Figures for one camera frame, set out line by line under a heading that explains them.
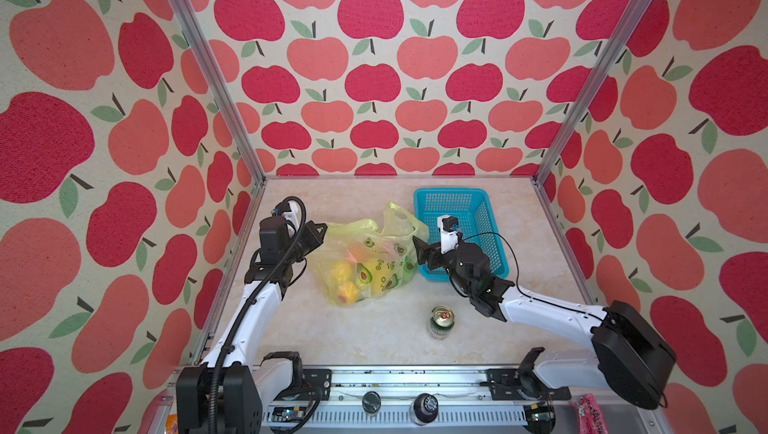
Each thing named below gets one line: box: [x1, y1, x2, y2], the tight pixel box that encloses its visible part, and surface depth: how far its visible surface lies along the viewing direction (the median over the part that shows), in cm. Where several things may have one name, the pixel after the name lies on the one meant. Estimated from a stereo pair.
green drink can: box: [429, 305, 455, 340], surface depth 76 cm
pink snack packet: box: [570, 393, 609, 434], surface depth 70 cm
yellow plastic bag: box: [308, 202, 430, 306], surface depth 86 cm
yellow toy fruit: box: [333, 260, 360, 306], surface depth 86 cm
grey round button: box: [362, 391, 382, 413], surface depth 65 cm
